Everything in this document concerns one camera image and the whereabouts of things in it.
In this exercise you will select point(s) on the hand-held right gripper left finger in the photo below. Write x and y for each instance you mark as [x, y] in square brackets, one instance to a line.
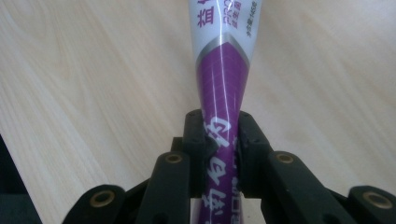
[194, 140]

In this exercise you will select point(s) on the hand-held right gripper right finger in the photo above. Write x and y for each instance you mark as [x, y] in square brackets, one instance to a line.
[252, 146]

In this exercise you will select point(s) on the white and purple toothpaste tube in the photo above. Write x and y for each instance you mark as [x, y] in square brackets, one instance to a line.
[222, 77]

